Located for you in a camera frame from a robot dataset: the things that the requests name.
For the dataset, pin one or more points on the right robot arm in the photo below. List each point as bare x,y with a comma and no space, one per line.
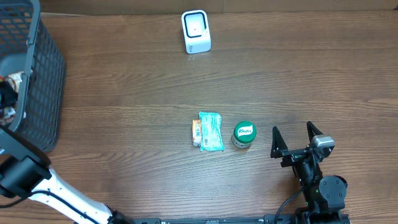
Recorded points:
324,195

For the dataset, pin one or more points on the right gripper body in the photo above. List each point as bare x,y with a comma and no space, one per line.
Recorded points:
292,157

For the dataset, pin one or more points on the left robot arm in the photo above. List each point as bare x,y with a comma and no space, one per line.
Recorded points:
28,174

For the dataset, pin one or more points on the green lid jar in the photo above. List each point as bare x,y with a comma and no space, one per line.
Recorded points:
244,134

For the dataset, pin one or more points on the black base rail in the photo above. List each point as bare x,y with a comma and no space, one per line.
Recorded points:
266,219

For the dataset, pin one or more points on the orange snack packet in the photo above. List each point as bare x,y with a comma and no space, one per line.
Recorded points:
196,132

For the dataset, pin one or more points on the brown snack pouch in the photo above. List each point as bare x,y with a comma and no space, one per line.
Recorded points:
14,81

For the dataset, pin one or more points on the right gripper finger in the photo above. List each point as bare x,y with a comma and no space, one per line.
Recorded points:
279,147
312,131

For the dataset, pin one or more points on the teal snack packet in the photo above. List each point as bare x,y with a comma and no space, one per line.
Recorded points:
211,132

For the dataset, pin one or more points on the grey plastic mesh basket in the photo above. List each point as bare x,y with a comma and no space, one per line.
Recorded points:
28,48

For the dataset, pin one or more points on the white barcode scanner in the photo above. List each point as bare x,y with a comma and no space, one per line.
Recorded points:
196,31

